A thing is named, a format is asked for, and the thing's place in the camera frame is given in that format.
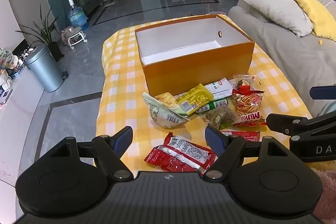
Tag small red packet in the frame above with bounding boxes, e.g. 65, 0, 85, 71
221, 130, 260, 142

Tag clear bag brown crackers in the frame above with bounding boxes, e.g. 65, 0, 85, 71
205, 106, 240, 130

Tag green sausage snack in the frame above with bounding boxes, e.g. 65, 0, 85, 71
195, 98, 228, 114

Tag red Mimi shrimp sticks bag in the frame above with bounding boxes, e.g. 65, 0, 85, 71
232, 89, 266, 127

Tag large red snack bag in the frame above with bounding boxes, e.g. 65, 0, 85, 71
145, 132, 217, 175

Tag white green-label snack packet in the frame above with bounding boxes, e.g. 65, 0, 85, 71
205, 78, 233, 100

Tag yellow snack packet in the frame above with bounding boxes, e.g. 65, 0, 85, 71
176, 84, 214, 116

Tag clear packet round chocolate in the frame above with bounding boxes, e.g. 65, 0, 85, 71
232, 74, 256, 92

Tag pale fries chips bag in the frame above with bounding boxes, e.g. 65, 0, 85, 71
142, 92, 190, 129

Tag grey sofa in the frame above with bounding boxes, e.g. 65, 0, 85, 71
228, 0, 335, 117

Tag yellow checkered tablecloth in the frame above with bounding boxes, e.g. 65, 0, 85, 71
96, 26, 311, 175

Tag yellow cushion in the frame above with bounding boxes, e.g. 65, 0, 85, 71
295, 0, 336, 41

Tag pink fluffy rug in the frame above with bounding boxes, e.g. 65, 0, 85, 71
312, 168, 336, 223

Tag beige cushion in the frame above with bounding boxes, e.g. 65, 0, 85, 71
244, 0, 313, 37

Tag orange cardboard box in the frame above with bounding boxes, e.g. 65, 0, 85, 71
135, 15, 255, 96

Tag grey metal trash bin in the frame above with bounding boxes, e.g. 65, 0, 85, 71
24, 44, 68, 93

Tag small white stool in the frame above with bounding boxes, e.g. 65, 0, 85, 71
61, 26, 88, 50

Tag potted long-leaf plant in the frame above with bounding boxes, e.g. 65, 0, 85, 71
17, 5, 64, 62

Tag blue water jug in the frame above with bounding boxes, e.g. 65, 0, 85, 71
68, 0, 88, 30

